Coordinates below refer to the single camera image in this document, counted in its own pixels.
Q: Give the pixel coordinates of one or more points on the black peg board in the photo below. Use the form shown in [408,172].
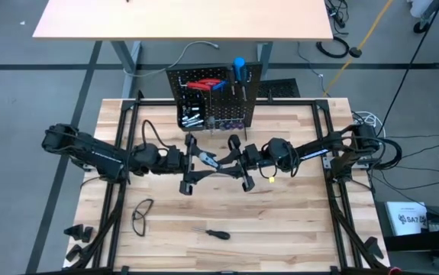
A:
[223,105]

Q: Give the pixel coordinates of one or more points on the red stubby screwdriver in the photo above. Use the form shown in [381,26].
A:
[209,81]
[198,86]

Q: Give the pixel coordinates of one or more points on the chrome loop tool rail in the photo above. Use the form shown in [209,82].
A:
[219,126]

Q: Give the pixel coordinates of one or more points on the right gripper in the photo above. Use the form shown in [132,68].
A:
[249,158]

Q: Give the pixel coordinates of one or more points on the light wooden desk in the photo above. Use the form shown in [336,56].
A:
[184,19]

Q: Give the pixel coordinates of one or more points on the black aluminium table frame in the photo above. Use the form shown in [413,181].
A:
[291,102]

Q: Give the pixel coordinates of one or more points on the white power strip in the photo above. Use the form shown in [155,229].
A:
[370,118]

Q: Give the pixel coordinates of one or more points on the black plastic clamp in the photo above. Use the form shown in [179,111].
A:
[373,247]
[78,232]
[73,253]

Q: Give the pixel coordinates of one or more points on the chrome deep socket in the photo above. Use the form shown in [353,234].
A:
[192,116]
[193,123]
[195,109]

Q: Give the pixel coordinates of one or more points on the white printed box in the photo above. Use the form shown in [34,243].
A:
[406,217]

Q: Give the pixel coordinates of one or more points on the black perforated panel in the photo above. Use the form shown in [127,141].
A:
[284,88]

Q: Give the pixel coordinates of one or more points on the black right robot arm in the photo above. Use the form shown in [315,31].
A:
[318,153]

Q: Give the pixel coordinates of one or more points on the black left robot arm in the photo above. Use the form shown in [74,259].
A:
[97,154]

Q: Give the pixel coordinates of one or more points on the chrome prong tool rail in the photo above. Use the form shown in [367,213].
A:
[183,82]

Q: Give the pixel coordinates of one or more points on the white round bin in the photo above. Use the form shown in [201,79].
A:
[419,7]

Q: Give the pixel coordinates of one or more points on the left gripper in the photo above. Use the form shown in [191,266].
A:
[186,160]

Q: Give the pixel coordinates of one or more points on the safety glasses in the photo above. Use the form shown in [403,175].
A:
[133,219]

